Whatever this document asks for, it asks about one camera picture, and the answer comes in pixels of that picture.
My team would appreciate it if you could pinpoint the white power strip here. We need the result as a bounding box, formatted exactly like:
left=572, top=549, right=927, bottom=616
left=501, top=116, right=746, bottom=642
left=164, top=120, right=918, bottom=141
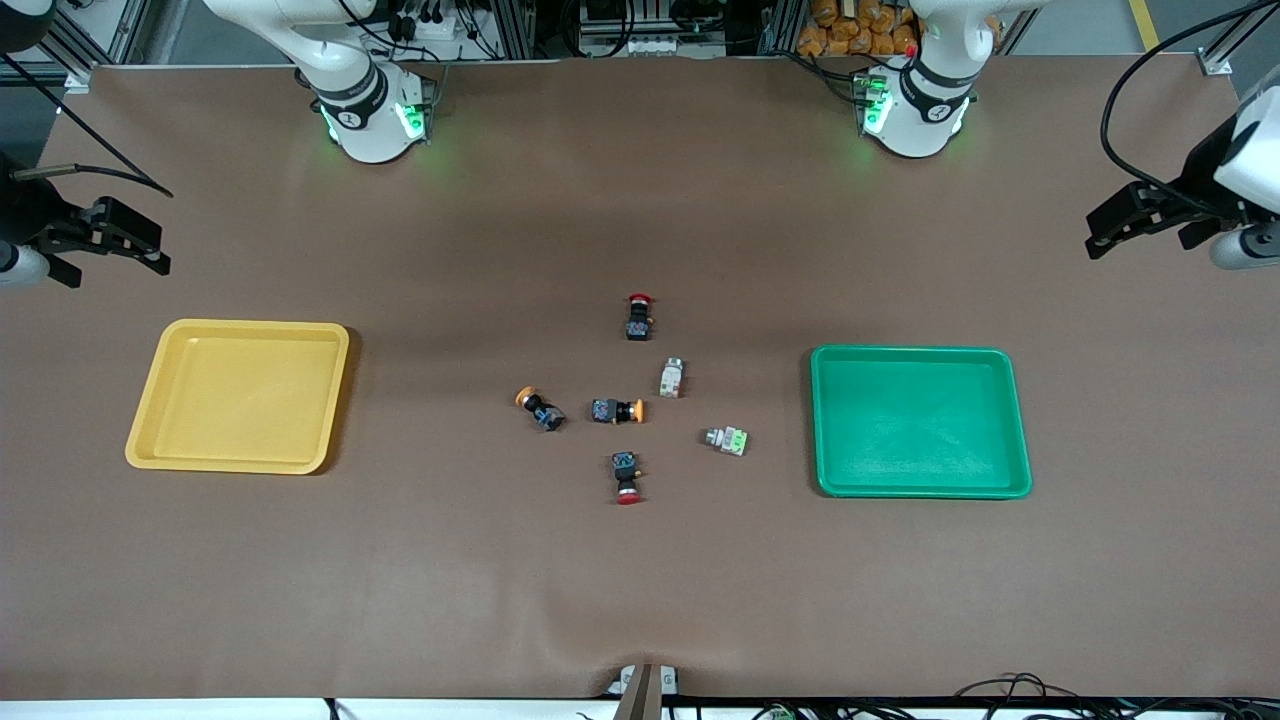
left=395, top=8, right=461, bottom=43

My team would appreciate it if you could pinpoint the aluminium frame profile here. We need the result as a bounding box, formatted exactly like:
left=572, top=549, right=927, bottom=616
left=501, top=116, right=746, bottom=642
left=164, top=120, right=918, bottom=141
left=20, top=0, right=151, bottom=93
left=1195, top=0, right=1280, bottom=76

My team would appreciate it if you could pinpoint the green plastic tray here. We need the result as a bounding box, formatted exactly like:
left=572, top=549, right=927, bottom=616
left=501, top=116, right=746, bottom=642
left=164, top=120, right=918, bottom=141
left=809, top=344, right=1034, bottom=501

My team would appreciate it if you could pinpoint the black cable bundle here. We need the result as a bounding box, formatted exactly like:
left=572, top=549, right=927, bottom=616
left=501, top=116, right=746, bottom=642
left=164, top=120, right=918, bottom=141
left=950, top=672, right=1106, bottom=720

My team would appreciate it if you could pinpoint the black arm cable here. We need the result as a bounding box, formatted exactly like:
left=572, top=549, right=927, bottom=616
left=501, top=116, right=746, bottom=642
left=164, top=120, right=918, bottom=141
left=0, top=52, right=173, bottom=198
left=1100, top=0, right=1280, bottom=211

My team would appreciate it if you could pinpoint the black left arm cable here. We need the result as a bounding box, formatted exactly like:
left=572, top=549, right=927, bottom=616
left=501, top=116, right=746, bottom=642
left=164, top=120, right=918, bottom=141
left=1100, top=0, right=1280, bottom=211

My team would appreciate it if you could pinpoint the yellow plastic tray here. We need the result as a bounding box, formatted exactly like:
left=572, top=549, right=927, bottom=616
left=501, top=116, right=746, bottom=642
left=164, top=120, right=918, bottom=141
left=124, top=318, right=351, bottom=476

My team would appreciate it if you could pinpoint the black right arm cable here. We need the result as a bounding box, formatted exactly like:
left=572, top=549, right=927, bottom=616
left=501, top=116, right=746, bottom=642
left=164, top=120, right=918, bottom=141
left=0, top=52, right=173, bottom=198

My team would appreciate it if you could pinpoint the brown table mat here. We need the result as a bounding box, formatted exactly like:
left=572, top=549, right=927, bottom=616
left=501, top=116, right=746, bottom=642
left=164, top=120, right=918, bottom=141
left=0, top=55, right=1280, bottom=701

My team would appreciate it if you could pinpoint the orange bag pile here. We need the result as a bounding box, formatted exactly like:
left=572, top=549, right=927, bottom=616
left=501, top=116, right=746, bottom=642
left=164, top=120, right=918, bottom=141
left=797, top=0, right=1004, bottom=58

